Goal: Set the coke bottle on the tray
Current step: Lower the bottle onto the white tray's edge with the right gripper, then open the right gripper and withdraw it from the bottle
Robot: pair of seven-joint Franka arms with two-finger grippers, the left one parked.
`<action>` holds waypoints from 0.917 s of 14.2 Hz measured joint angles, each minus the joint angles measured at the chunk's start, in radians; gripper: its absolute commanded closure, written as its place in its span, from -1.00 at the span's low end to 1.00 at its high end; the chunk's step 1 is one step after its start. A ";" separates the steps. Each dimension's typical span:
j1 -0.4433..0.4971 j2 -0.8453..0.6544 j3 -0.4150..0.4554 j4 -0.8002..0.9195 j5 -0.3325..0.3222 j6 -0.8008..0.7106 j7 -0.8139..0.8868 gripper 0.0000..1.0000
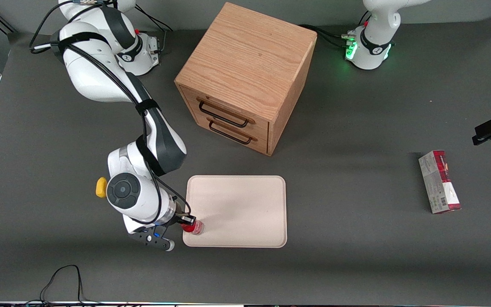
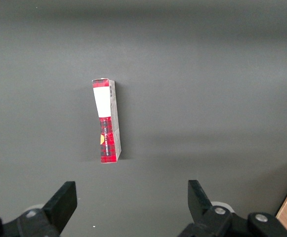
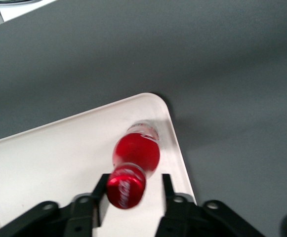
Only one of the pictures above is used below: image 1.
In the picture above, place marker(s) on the wooden drawer front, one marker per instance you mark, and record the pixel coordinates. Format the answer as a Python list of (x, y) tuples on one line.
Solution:
[(262, 144), (262, 128)]

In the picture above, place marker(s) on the yellow lemon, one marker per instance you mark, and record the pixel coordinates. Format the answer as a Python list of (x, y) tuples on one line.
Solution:
[(100, 188)]

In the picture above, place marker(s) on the wooden drawer cabinet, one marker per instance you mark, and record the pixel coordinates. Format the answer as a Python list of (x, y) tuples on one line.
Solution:
[(249, 55)]

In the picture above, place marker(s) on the red and grey carton box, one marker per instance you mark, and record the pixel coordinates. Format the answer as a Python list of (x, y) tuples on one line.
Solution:
[(439, 183)]

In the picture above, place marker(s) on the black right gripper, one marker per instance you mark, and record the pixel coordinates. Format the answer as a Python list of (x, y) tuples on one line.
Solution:
[(182, 218)]

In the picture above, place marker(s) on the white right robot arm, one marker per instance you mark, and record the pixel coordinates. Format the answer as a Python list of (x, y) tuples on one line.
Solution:
[(92, 76)]

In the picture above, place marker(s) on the beige rectangular tray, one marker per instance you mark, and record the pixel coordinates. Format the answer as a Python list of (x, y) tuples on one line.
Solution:
[(241, 209)]

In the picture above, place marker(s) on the red coke bottle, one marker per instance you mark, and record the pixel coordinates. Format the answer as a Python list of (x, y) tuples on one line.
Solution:
[(195, 229)]

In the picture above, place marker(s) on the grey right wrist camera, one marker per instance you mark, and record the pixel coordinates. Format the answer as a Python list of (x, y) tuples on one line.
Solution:
[(154, 239)]

